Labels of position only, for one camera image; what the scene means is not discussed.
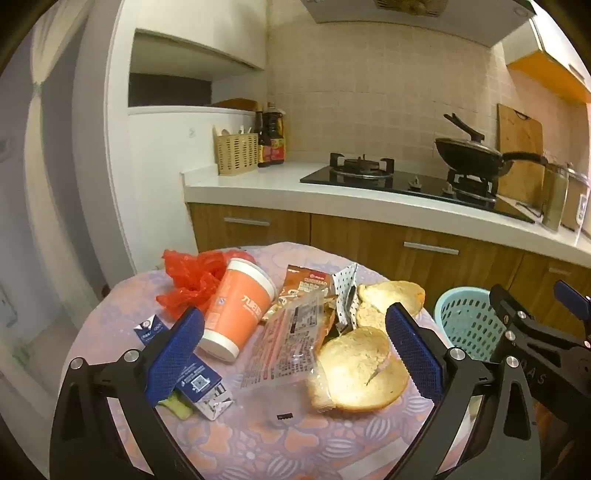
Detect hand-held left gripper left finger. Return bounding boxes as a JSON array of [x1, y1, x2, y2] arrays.
[[50, 307, 206, 480]]

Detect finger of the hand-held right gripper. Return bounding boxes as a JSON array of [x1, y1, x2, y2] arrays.
[[488, 284, 539, 366], [553, 280, 591, 341]]

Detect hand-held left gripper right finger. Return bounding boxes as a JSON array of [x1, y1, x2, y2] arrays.
[[385, 302, 542, 480]]

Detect light blue plastic basket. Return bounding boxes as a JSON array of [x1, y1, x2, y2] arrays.
[[434, 286, 509, 364]]

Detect white dotted wrapper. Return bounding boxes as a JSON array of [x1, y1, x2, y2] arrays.
[[332, 261, 362, 336]]

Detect flattened blue white carton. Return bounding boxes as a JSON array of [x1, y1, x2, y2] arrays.
[[177, 357, 234, 421]]

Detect small blue white carton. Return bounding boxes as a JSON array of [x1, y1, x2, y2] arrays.
[[133, 315, 166, 347]]

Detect orange paper cup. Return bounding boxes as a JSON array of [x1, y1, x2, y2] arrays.
[[196, 257, 278, 363]]

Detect red plastic bag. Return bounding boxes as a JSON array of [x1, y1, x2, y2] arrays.
[[156, 249, 257, 320]]

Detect beige rice cooker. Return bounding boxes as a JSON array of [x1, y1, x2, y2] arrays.
[[560, 161, 591, 232]]

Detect steel canister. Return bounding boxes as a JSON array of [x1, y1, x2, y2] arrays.
[[540, 161, 570, 232]]

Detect clear plastic snack wrapper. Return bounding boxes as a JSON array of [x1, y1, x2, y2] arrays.
[[240, 287, 339, 412]]

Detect wooden kitchen counter cabinet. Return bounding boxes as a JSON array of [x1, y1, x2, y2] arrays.
[[180, 161, 591, 334]]

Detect orange brown snack packet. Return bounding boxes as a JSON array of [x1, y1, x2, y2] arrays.
[[276, 264, 341, 337]]

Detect black gas stove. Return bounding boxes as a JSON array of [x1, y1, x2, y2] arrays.
[[300, 152, 537, 225]]

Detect black wok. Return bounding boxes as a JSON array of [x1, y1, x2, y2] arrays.
[[434, 113, 549, 179]]

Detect wooden cutting board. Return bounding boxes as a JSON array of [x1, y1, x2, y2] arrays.
[[496, 103, 546, 206]]

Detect beige utensil basket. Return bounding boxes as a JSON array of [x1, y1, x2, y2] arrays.
[[213, 125, 260, 176]]

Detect slim dark sauce bottle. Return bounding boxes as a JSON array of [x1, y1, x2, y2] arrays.
[[256, 108, 271, 168]]

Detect large dark sauce bottle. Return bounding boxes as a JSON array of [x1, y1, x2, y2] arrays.
[[262, 102, 287, 166]]

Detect range hood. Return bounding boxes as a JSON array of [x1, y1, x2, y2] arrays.
[[302, 0, 537, 48]]

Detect white wall cabinet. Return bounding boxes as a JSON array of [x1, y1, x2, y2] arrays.
[[505, 13, 591, 103]]

